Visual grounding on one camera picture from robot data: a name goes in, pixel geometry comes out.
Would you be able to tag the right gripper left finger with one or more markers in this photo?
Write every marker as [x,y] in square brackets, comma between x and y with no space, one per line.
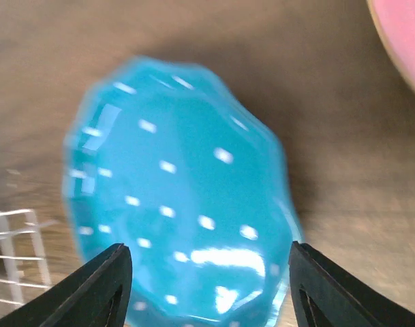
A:
[96,294]

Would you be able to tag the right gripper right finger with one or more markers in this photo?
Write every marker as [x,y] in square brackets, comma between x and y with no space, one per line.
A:
[325,294]

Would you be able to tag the teal dotted plate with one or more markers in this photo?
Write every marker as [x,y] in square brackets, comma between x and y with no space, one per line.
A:
[162,158]

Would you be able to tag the pink round plate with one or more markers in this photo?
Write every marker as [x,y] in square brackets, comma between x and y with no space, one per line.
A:
[395,23]

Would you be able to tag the white wire dish rack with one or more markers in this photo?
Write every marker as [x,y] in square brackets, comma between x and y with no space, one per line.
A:
[24,270]

